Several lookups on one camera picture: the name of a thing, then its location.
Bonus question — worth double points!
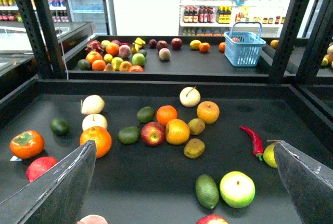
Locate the red apple left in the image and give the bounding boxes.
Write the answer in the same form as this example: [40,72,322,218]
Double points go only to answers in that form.
[26,156,58,182]

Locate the green lime upper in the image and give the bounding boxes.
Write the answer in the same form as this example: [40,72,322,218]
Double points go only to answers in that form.
[136,106,156,124]

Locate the far bananas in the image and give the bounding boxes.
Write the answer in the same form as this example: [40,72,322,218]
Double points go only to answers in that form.
[131,37,146,54]

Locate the yellow green pear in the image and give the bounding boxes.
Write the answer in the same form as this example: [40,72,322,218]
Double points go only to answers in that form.
[263,139,279,169]

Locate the large orange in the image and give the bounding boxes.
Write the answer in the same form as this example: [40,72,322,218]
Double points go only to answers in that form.
[79,126,112,159]

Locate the black shelf post right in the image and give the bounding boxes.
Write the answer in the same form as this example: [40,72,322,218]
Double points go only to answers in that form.
[268,0,310,84]

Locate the black near shelf tray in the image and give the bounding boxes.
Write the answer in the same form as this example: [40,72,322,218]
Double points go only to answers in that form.
[1,80,332,223]

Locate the far green apple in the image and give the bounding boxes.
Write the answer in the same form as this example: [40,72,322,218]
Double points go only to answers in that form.
[132,53,146,67]

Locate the dark green lime left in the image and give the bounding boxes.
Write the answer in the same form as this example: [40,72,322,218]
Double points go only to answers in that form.
[50,117,70,136]

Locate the yellow orange fruit centre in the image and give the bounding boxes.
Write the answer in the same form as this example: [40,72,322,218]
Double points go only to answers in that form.
[165,119,190,145]

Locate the green avocado front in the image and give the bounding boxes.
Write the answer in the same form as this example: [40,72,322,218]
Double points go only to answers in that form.
[195,174,220,209]

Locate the far peach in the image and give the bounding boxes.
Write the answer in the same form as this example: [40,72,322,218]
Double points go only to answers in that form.
[159,48,171,61]

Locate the green apple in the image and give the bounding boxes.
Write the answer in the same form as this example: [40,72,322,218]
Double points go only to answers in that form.
[132,53,146,67]
[220,171,255,208]

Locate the small orange tangerine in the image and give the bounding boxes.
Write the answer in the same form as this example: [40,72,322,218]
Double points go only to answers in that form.
[156,105,178,127]

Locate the white round pear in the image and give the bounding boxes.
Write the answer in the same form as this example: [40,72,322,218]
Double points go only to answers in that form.
[179,86,201,108]

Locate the blue plastic basket far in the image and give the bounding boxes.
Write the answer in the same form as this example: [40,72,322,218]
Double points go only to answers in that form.
[224,21,266,67]

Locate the red yellow apple front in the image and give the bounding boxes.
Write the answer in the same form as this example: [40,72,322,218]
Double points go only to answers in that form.
[196,214,228,224]

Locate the white pear lower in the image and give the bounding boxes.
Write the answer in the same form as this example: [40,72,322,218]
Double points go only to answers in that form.
[82,114,108,131]

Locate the orange persimmon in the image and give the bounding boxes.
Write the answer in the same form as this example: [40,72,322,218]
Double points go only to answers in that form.
[9,130,45,160]

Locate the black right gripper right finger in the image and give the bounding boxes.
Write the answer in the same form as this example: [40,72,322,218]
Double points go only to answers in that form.
[273,140,332,223]

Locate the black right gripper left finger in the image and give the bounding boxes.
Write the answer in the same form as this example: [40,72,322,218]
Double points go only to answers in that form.
[1,140,96,223]

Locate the golden orange apple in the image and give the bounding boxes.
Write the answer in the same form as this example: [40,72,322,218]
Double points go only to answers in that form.
[197,101,220,124]

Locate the far yellow lemon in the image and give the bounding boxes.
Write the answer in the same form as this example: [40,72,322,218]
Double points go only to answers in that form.
[189,39,201,50]

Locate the white goods shelf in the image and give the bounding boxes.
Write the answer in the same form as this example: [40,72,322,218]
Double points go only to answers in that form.
[178,0,289,37]

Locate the brown kiwi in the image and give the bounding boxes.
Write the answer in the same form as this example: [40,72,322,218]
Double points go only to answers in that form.
[183,138,206,159]
[187,118,206,136]

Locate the brown kiwi lower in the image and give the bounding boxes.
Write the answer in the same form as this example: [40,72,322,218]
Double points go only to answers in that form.
[183,138,206,159]

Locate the pink peach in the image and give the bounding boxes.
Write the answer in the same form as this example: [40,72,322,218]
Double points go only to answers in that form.
[77,214,108,224]

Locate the red chili pepper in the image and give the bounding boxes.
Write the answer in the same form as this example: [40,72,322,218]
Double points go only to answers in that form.
[239,126,264,162]

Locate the green lime middle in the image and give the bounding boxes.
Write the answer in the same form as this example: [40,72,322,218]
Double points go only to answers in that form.
[118,126,140,144]

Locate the far orange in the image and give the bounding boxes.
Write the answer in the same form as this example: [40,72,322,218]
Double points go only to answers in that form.
[199,42,210,53]

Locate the far dragon fruit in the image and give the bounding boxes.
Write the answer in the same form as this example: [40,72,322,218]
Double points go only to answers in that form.
[85,39,104,54]

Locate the white pear upper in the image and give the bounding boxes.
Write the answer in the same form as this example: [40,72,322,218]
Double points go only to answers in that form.
[80,95,105,115]

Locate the red apple centre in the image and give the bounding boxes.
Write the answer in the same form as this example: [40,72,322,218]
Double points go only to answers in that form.
[140,122,166,147]

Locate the brown kiwi upper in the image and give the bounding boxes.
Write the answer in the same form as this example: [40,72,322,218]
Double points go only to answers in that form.
[187,118,206,136]

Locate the glass door fridge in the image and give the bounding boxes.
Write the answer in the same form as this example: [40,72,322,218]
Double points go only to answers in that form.
[66,0,117,35]

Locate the far avocado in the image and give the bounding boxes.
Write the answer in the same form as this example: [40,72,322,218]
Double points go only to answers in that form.
[77,59,92,71]

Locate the black shelf post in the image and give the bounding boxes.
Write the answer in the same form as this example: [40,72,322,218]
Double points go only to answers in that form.
[268,0,310,84]
[16,0,66,79]

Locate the black shelf post left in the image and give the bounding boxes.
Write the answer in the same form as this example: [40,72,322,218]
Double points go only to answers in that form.
[16,0,66,79]

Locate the far dark red apple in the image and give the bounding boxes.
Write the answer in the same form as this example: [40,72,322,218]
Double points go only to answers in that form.
[156,40,168,51]

